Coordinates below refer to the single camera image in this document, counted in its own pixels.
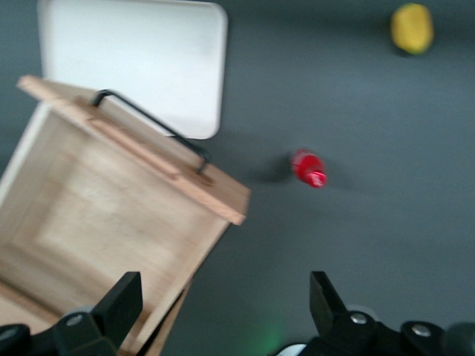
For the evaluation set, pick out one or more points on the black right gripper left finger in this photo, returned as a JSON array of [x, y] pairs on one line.
[[111, 315]]

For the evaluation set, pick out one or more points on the red soda bottle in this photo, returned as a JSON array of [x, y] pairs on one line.
[[310, 168]]

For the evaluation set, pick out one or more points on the wooden drawer cabinet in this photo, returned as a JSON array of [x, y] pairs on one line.
[[168, 322]]

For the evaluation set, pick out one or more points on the yellow lemon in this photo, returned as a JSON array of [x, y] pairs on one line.
[[412, 29]]

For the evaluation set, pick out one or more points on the cream plastic tray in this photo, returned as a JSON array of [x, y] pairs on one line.
[[130, 59]]

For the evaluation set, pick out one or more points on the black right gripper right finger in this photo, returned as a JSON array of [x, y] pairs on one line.
[[334, 311]]

